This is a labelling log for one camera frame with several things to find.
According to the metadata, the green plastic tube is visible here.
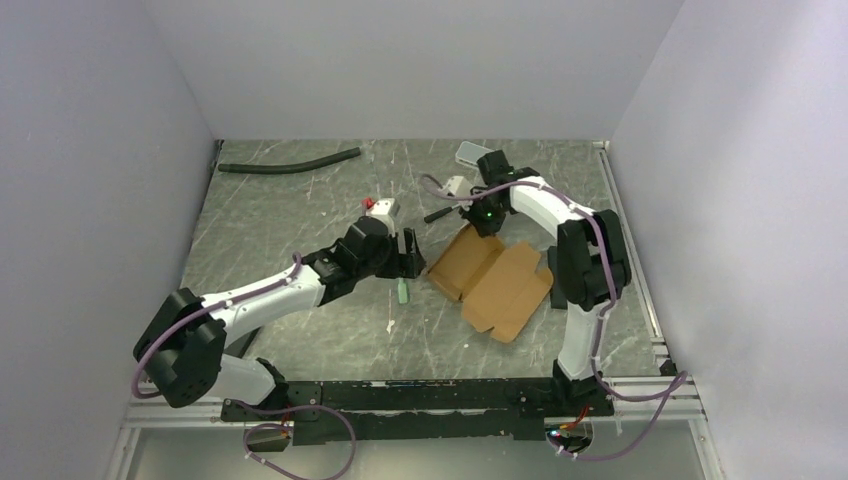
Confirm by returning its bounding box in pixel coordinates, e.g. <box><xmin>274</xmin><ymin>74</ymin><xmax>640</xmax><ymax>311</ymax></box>
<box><xmin>396</xmin><ymin>278</ymin><xmax>410</xmax><ymax>305</ymax></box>

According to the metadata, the brown cardboard box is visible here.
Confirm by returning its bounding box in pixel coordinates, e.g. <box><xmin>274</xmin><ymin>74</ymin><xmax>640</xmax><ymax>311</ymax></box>
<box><xmin>427</xmin><ymin>225</ymin><xmax>554</xmax><ymax>344</ymax></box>

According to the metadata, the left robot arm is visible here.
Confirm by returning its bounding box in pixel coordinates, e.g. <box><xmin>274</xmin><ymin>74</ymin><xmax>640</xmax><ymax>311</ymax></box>
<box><xmin>131</xmin><ymin>217</ymin><xmax>425</xmax><ymax>420</ymax></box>

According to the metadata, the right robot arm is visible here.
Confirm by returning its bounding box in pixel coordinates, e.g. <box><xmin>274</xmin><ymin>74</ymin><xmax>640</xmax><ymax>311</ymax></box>
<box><xmin>442</xmin><ymin>151</ymin><xmax>632</xmax><ymax>415</ymax></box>

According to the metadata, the small hammer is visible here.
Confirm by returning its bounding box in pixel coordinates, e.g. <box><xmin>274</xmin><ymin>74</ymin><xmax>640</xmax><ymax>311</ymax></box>
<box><xmin>423</xmin><ymin>205</ymin><xmax>462</xmax><ymax>224</ymax></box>

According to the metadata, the white plastic container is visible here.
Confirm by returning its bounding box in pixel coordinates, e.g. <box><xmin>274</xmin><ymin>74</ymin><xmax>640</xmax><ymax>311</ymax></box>
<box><xmin>455</xmin><ymin>141</ymin><xmax>490</xmax><ymax>168</ymax></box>

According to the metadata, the black rectangular pad right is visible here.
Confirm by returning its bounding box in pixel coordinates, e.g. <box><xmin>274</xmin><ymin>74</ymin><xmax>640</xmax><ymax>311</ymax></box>
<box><xmin>548</xmin><ymin>265</ymin><xmax>568</xmax><ymax>310</ymax></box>

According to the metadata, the black rectangular pad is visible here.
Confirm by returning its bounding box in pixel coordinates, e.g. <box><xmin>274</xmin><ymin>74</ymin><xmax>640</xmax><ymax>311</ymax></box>
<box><xmin>548</xmin><ymin>265</ymin><xmax>568</xmax><ymax>310</ymax></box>
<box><xmin>224</xmin><ymin>328</ymin><xmax>261</xmax><ymax>358</ymax></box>

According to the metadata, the black rectangular pad left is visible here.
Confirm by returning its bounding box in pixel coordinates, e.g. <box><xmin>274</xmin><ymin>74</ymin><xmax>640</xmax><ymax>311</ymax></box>
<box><xmin>224</xmin><ymin>328</ymin><xmax>261</xmax><ymax>358</ymax></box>

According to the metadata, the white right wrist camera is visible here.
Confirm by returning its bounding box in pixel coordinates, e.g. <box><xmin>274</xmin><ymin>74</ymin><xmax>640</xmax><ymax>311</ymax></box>
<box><xmin>441</xmin><ymin>175</ymin><xmax>473</xmax><ymax>198</ymax></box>

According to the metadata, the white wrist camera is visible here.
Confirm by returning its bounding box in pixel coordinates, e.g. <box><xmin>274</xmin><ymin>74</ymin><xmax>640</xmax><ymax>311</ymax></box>
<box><xmin>441</xmin><ymin>175</ymin><xmax>473</xmax><ymax>198</ymax></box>
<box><xmin>362</xmin><ymin>197</ymin><xmax>400</xmax><ymax>232</ymax></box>

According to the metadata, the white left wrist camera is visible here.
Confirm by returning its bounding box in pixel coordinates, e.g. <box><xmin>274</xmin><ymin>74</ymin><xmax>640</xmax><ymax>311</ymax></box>
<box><xmin>362</xmin><ymin>197</ymin><xmax>400</xmax><ymax>232</ymax></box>

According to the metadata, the black foam hose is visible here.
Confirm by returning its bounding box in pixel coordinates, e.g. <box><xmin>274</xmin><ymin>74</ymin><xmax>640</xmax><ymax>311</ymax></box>
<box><xmin>217</xmin><ymin>146</ymin><xmax>363</xmax><ymax>177</ymax></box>

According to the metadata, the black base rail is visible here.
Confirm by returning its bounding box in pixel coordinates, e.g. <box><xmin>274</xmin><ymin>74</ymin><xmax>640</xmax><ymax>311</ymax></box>
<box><xmin>221</xmin><ymin>377</ymin><xmax>614</xmax><ymax>446</ymax></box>

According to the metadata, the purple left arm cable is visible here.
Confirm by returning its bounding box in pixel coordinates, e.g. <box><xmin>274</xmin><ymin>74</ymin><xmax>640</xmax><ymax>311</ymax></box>
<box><xmin>130</xmin><ymin>251</ymin><xmax>360</xmax><ymax>480</ymax></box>

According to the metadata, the aluminium frame rail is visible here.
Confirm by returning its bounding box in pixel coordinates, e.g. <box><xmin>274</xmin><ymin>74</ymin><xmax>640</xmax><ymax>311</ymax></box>
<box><xmin>123</xmin><ymin>376</ymin><xmax>708</xmax><ymax>429</ymax></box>

